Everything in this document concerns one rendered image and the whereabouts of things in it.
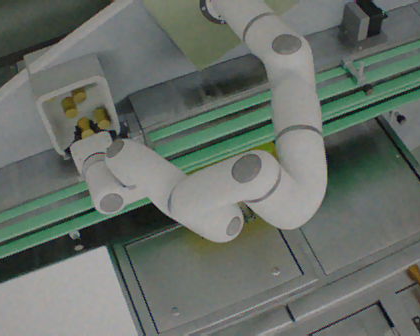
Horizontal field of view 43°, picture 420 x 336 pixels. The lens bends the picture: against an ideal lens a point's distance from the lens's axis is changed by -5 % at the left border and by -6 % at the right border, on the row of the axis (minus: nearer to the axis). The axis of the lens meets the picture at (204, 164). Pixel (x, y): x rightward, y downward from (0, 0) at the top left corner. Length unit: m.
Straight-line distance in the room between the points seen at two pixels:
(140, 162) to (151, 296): 0.51
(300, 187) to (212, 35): 0.53
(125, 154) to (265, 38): 0.35
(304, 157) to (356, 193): 0.74
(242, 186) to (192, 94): 0.63
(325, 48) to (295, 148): 0.67
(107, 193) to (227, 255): 0.47
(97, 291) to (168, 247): 0.23
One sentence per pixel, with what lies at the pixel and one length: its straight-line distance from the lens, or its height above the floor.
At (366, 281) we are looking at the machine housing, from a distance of 1.51.
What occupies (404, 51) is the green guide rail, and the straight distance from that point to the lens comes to 1.66.
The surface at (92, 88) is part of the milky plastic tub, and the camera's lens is 1.42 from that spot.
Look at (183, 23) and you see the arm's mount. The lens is 1.30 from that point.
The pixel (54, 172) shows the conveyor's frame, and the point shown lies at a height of 0.84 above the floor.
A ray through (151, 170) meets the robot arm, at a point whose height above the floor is 1.16.
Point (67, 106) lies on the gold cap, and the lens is 1.40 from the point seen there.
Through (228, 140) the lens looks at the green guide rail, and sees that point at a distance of 1.48.
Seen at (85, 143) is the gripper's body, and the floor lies 0.92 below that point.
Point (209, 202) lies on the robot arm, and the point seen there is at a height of 1.33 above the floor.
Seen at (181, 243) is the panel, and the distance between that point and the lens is 1.54.
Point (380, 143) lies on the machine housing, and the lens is 1.80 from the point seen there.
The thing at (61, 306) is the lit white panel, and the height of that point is 1.12.
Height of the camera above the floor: 1.78
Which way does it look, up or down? 34 degrees down
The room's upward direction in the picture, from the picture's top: 153 degrees clockwise
